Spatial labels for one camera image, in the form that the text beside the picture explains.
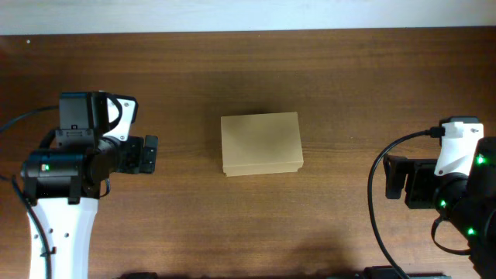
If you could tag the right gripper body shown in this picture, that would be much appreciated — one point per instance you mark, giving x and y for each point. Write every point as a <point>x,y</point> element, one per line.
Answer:
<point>411,184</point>

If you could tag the brown cardboard box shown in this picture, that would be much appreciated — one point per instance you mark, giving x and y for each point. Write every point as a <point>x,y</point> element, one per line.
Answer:
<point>261,144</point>

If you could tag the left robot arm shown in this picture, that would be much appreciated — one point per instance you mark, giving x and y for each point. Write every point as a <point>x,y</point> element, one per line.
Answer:
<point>65,178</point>

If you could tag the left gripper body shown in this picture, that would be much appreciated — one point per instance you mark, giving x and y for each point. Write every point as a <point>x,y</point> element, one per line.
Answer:
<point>136,154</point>

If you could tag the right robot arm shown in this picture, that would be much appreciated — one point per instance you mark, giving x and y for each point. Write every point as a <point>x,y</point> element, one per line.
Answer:
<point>467,201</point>

